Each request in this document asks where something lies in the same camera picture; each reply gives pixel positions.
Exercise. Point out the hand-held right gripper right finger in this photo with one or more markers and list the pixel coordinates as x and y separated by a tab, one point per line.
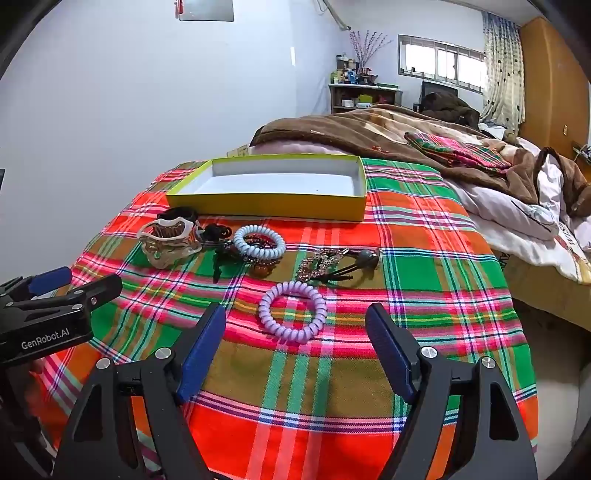
390	350

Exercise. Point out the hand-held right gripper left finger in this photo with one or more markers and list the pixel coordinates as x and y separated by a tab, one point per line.
203	350

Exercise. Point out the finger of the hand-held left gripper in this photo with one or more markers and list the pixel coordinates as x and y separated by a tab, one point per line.
48	279
99	288

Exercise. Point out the black scrunchie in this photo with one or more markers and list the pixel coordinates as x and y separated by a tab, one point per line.
178	213

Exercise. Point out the yellow-green shallow box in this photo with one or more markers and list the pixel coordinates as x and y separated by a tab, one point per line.
258	207

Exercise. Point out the plaid bed sheet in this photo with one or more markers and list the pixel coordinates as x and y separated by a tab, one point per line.
415	258

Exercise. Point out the rhinestone hair clip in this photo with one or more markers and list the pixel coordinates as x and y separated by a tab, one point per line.
311	266

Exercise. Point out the white duvet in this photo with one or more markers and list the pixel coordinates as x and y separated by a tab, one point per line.
508	221

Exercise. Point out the folded plaid cloth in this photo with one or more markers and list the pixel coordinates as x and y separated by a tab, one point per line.
457	152

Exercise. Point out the brown blanket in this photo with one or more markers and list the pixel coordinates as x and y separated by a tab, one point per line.
346	134

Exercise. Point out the pink blanket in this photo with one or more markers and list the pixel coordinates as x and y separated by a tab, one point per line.
295	148

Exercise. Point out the dark jacket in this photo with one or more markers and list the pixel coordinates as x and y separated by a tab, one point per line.
448	108

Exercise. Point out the wooden shelf unit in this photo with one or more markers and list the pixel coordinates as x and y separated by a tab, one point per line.
339	99

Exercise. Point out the black television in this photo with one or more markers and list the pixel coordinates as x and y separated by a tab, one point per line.
431	87

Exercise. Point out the group of bottles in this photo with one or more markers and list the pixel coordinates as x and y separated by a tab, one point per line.
351	74

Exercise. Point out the barred window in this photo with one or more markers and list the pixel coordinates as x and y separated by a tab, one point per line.
438	64

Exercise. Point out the dotted curtain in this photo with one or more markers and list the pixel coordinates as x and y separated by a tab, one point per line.
503	69

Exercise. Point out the dried flower branches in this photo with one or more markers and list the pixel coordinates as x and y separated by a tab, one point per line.
367	46

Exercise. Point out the wooden bed frame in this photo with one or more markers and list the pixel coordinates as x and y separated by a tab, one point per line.
540	290

